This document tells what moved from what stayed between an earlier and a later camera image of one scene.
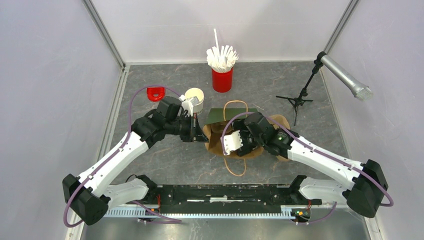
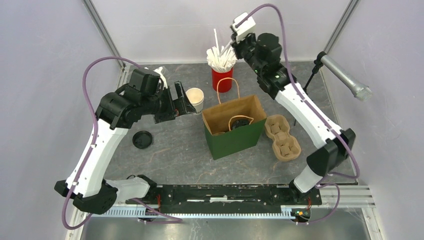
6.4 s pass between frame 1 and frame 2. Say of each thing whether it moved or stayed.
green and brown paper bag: moved
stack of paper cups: stayed
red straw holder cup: stayed
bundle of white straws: stayed
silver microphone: stayed
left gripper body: moved
